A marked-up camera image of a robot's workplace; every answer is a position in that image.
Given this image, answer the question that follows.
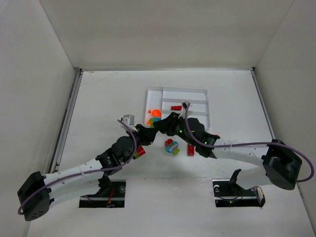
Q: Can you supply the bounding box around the red 2x4 lego brick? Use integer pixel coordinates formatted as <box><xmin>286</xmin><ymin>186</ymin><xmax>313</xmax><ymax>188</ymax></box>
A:
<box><xmin>170</xmin><ymin>106</ymin><xmax>182</xmax><ymax>111</ymax></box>

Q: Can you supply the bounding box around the orange curved lego piece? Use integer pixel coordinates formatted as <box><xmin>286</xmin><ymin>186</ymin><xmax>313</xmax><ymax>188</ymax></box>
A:
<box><xmin>151</xmin><ymin>109</ymin><xmax>161</xmax><ymax>118</ymax></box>

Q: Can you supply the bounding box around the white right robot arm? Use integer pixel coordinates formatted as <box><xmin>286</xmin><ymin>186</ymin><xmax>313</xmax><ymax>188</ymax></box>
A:
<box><xmin>153</xmin><ymin>112</ymin><xmax>302</xmax><ymax>190</ymax></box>

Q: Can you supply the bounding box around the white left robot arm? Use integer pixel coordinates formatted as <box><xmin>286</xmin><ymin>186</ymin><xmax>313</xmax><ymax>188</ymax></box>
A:
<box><xmin>17</xmin><ymin>124</ymin><xmax>158</xmax><ymax>221</ymax></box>

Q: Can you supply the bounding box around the red and green lego block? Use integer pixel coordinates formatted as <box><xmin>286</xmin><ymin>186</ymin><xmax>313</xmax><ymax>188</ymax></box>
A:
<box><xmin>133</xmin><ymin>146</ymin><xmax>146</xmax><ymax>159</ymax></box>

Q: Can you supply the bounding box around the red sloped lego brick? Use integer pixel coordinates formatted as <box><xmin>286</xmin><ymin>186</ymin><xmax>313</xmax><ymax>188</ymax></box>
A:
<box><xmin>164</xmin><ymin>139</ymin><xmax>173</xmax><ymax>147</ymax></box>

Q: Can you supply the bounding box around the colorful monster lego figure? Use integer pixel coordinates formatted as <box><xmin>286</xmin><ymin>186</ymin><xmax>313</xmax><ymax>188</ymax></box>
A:
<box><xmin>166</xmin><ymin>141</ymin><xmax>180</xmax><ymax>155</ymax></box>

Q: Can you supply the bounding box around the red long lego brick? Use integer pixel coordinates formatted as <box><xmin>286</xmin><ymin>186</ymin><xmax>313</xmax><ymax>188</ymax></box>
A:
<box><xmin>187</xmin><ymin>144</ymin><xmax>195</xmax><ymax>157</ymax></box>

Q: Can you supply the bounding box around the white divided sorting tray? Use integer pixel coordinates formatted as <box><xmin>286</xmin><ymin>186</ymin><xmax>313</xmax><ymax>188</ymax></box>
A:
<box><xmin>143</xmin><ymin>85</ymin><xmax>211</xmax><ymax>130</ymax></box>

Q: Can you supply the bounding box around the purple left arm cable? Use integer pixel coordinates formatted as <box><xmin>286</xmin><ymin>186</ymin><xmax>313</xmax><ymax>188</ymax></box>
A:
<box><xmin>17</xmin><ymin>119</ymin><xmax>138</xmax><ymax>215</ymax></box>

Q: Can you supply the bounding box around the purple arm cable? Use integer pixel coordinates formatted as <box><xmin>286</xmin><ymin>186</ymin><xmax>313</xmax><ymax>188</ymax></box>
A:
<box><xmin>184</xmin><ymin>103</ymin><xmax>316</xmax><ymax>183</ymax></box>
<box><xmin>17</xmin><ymin>119</ymin><xmax>138</xmax><ymax>215</ymax></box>

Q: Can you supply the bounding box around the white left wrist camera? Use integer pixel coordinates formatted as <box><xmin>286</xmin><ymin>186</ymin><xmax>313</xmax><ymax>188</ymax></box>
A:
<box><xmin>119</xmin><ymin>114</ymin><xmax>136</xmax><ymax>131</ymax></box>

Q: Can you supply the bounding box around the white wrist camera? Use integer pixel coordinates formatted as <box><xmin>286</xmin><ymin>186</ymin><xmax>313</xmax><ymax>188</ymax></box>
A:
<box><xmin>119</xmin><ymin>114</ymin><xmax>136</xmax><ymax>131</ymax></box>
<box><xmin>180</xmin><ymin>101</ymin><xmax>193</xmax><ymax>119</ymax></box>

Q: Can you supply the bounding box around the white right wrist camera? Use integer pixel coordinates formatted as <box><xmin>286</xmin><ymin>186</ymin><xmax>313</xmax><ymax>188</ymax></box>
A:
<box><xmin>180</xmin><ymin>101</ymin><xmax>193</xmax><ymax>119</ymax></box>

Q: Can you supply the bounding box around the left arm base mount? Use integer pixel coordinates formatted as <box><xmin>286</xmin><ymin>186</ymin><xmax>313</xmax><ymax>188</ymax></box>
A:
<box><xmin>79</xmin><ymin>177</ymin><xmax>126</xmax><ymax>208</ymax></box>

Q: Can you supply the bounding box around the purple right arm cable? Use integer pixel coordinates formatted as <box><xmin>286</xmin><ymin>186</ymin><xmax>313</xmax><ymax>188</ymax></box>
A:
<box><xmin>184</xmin><ymin>103</ymin><xmax>316</xmax><ymax>183</ymax></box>

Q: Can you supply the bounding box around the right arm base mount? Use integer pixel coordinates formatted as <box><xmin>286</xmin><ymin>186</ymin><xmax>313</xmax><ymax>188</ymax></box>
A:
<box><xmin>212</xmin><ymin>169</ymin><xmax>266</xmax><ymax>208</ymax></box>

